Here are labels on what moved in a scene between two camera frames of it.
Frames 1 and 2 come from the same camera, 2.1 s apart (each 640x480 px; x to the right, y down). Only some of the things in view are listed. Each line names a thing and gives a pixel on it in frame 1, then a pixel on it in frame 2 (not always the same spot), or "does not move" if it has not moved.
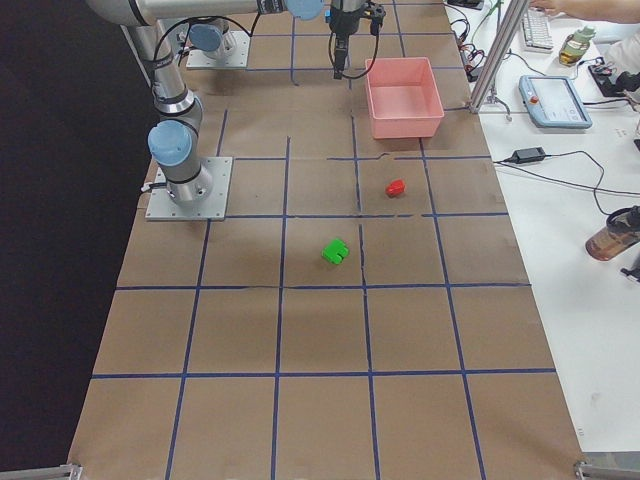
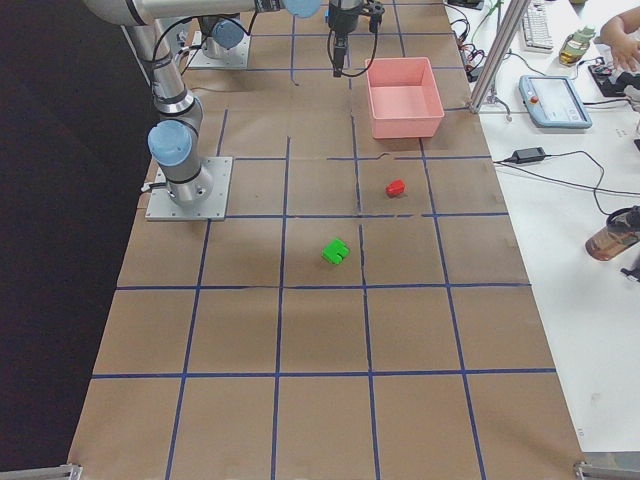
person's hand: x=552 y=7 to x=622 y=33
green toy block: x=335 y=251 does not move
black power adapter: x=525 y=155 does not move
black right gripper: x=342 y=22 does not move
